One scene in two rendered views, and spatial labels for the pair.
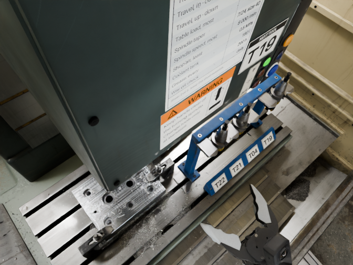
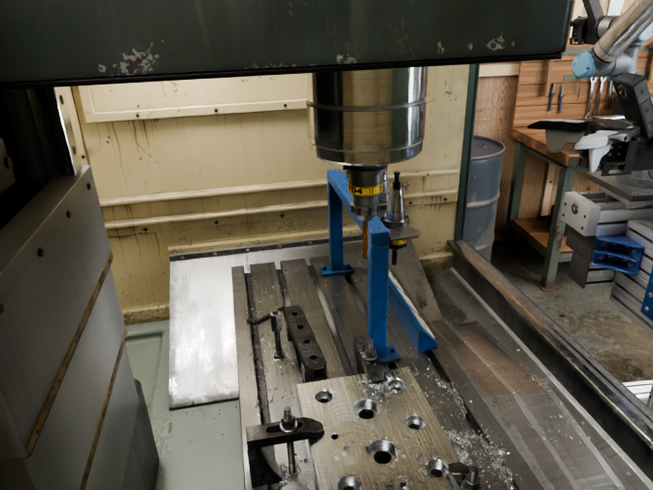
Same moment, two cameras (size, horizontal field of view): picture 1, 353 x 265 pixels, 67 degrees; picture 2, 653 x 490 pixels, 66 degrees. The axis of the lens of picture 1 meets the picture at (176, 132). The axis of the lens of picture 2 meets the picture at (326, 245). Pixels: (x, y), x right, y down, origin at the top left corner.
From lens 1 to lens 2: 85 cm
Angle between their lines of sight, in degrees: 50
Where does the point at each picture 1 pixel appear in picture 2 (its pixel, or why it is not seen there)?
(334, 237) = not seen: hidden behind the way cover
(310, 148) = (404, 262)
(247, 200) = not seen: hidden behind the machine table
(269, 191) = (440, 330)
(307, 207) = (477, 315)
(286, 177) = (429, 307)
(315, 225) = (514, 297)
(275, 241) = (626, 77)
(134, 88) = not seen: outside the picture
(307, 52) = (308, 164)
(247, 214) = (469, 360)
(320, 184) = (449, 294)
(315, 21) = (293, 123)
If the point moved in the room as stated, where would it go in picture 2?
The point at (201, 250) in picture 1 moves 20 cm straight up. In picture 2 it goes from (511, 433) to (523, 363)
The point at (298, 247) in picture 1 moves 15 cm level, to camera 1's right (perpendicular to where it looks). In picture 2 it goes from (541, 322) to (554, 299)
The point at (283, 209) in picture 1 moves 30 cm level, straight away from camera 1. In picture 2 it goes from (472, 330) to (452, 283)
